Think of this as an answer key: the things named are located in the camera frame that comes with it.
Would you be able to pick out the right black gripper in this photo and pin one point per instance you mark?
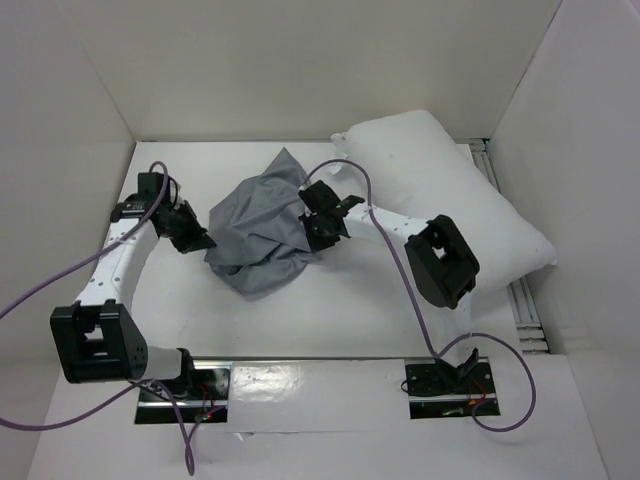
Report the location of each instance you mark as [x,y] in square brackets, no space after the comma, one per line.
[314,223]

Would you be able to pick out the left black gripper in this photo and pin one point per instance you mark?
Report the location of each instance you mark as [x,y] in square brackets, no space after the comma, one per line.
[196,239]

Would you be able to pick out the grey pillowcase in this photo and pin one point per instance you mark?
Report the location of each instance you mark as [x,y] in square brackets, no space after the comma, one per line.
[261,244]

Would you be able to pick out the white pillow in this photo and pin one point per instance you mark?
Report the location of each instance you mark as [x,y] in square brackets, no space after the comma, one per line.
[416,169]

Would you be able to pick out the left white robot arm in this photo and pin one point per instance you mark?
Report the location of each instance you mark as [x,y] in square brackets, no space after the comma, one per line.
[96,337]

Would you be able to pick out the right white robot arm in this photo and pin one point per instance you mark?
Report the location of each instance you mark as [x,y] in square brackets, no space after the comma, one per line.
[436,266]

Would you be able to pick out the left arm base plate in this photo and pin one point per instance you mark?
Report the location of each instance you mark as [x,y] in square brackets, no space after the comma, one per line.
[203,398]

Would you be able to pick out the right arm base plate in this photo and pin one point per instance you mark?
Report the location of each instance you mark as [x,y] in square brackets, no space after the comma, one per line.
[450,395]

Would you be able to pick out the aluminium frame rail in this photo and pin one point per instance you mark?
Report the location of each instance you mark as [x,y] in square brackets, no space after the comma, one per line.
[530,330]

